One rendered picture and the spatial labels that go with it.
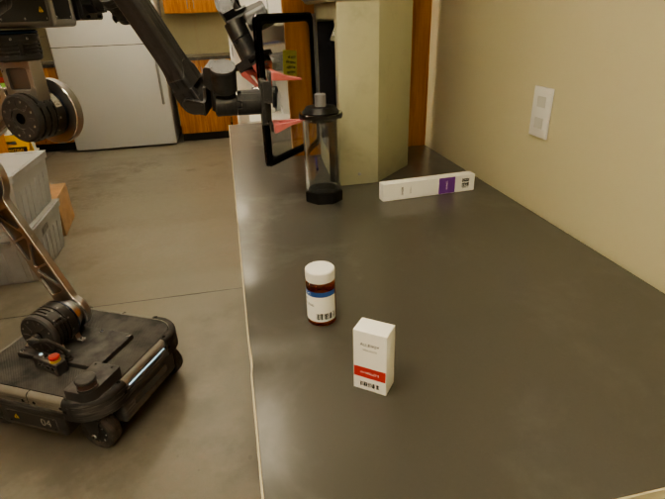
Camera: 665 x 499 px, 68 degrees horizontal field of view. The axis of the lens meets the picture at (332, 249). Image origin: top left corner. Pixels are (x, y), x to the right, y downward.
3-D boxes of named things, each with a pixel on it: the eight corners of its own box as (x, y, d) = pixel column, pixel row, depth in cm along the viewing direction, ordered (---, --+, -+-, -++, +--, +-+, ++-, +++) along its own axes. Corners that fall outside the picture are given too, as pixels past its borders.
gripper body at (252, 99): (268, 80, 112) (235, 81, 111) (271, 125, 116) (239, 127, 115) (265, 77, 118) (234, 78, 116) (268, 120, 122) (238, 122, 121)
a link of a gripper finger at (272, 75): (303, 69, 113) (261, 71, 111) (304, 102, 116) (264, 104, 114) (298, 67, 119) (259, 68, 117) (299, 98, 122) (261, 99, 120)
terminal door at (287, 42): (318, 144, 165) (312, 12, 147) (267, 168, 140) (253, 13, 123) (316, 144, 165) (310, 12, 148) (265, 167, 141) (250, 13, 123)
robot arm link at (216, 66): (198, 89, 120) (183, 110, 115) (192, 47, 111) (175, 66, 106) (244, 100, 119) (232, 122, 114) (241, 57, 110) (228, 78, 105)
